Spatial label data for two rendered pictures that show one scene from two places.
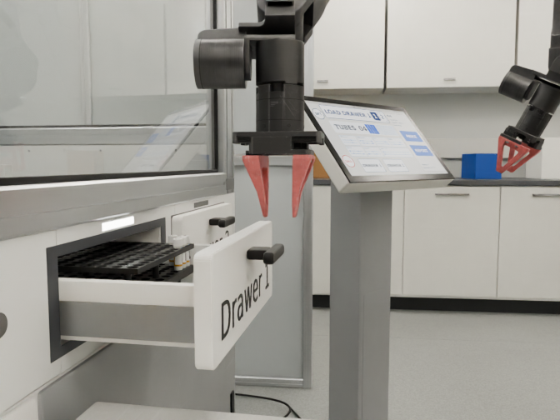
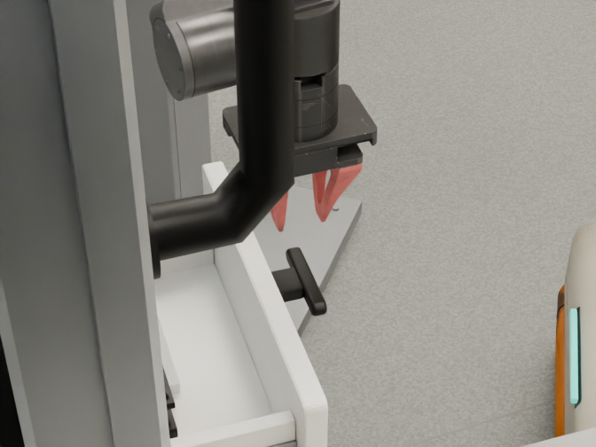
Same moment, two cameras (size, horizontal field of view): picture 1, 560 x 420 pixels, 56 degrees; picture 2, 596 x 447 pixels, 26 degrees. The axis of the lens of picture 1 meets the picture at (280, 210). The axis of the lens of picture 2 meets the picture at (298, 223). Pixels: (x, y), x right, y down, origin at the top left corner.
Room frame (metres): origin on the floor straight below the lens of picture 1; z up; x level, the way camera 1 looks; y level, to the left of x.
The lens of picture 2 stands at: (-0.05, 0.36, 1.61)
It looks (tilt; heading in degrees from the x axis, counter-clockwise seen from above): 41 degrees down; 332
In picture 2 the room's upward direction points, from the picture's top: straight up
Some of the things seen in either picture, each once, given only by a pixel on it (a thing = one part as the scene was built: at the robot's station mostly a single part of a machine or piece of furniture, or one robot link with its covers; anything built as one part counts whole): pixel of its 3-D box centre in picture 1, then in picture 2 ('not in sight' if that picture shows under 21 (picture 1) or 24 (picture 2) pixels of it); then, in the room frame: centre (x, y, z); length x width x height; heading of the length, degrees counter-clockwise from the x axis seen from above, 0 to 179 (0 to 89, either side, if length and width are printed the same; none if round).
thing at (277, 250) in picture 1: (263, 252); (291, 284); (0.61, 0.02, 0.91); 0.07 x 0.04 x 0.01; 170
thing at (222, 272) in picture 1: (242, 279); (259, 319); (0.61, 0.05, 0.87); 0.29 x 0.02 x 0.11; 170
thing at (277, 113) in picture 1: (280, 117); (299, 98); (0.63, 0.00, 1.06); 0.10 x 0.07 x 0.07; 81
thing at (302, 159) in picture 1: (282, 177); (304, 174); (0.63, 0.00, 0.99); 0.07 x 0.07 x 0.09; 81
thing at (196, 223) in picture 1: (206, 238); not in sight; (0.95, 0.13, 0.87); 0.29 x 0.02 x 0.11; 170
